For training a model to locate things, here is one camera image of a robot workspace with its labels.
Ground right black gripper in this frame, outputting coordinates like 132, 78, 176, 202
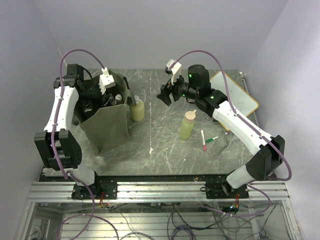
156, 71, 199, 106

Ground amber liquid clear bottle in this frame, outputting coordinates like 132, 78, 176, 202
114, 94, 124, 105

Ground yellow-green pump bottle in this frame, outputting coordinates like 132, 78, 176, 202
129, 95, 145, 122

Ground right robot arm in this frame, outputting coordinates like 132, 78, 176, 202
156, 60, 285, 198

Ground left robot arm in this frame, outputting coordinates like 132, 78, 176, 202
34, 64, 116, 200

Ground olive canvas bag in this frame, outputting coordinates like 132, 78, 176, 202
74, 70, 136, 156

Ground green bottle peach cap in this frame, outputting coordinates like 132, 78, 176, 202
179, 110, 197, 140

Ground green whiteboard marker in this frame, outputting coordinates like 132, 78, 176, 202
205, 136, 219, 143

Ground red whiteboard marker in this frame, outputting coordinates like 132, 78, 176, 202
200, 129, 207, 151

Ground clear plastic cup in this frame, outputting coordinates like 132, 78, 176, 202
210, 135, 229, 157

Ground yellow-framed whiteboard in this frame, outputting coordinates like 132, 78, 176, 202
210, 70, 259, 117

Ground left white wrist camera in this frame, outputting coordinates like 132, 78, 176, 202
99, 67, 116, 95

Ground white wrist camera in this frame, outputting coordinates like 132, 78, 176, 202
99, 67, 116, 95
165, 59, 182, 85

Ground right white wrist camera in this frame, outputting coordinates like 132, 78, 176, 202
165, 59, 182, 85

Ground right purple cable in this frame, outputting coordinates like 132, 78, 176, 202
169, 49, 293, 218

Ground purple cable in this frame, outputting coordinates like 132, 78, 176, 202
49, 48, 121, 240
169, 49, 293, 218

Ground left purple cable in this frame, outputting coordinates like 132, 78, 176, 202
49, 48, 121, 240

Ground tangled floor cables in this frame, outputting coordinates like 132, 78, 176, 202
54, 199, 276, 240

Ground aluminium mounting rail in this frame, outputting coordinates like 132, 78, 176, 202
27, 174, 290, 203

